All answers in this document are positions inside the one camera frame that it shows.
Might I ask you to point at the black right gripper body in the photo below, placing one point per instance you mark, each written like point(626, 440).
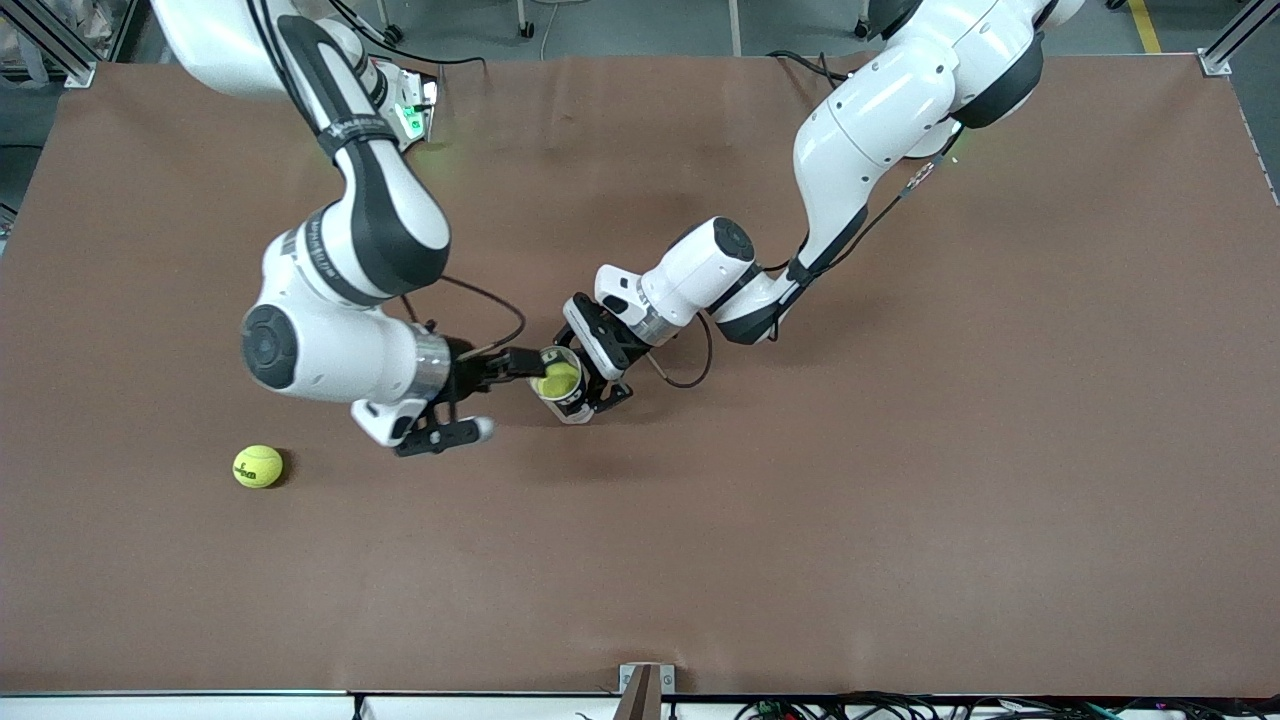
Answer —
point(467, 369)

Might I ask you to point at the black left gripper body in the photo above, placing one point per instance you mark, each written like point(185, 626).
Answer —
point(617, 341)

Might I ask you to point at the yellow tennis ball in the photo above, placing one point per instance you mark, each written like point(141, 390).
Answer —
point(258, 466)
point(558, 380)

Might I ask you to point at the clear tennis ball can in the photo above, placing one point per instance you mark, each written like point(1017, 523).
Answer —
point(575, 411)

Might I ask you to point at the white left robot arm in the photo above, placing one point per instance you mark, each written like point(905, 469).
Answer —
point(860, 130)

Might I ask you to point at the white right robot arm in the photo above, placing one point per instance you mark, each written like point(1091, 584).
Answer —
point(340, 360)

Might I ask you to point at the grey metal pole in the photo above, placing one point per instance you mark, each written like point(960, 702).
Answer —
point(735, 25)

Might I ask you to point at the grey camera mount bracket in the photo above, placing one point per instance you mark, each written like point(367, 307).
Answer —
point(645, 690)

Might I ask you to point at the aluminium frame post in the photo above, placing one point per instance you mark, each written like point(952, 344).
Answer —
point(1213, 62)
point(70, 65)

